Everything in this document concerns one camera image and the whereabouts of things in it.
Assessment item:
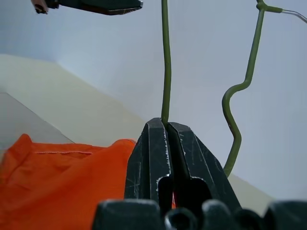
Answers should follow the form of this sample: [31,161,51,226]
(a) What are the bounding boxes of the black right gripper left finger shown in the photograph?
[123,117,175,209]

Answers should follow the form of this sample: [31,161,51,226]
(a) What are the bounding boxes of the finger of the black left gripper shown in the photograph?
[58,0,144,16]

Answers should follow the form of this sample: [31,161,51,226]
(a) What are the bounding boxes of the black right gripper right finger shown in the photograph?
[167,121,243,211]

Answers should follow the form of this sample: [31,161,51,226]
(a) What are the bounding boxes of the green wire hanger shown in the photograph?
[161,0,307,178]

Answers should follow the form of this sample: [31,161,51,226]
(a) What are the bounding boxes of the orange shorts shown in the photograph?
[0,133,178,230]

